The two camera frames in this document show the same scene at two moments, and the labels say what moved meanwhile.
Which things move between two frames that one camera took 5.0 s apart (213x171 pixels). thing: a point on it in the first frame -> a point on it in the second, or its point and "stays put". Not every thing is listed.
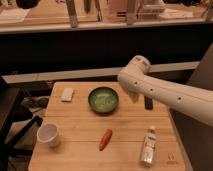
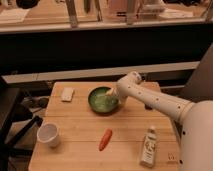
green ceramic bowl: x=103 y=99 stays put
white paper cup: x=49 y=133 stays put
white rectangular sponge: x=67 y=94 stays put
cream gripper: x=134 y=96 -> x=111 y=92
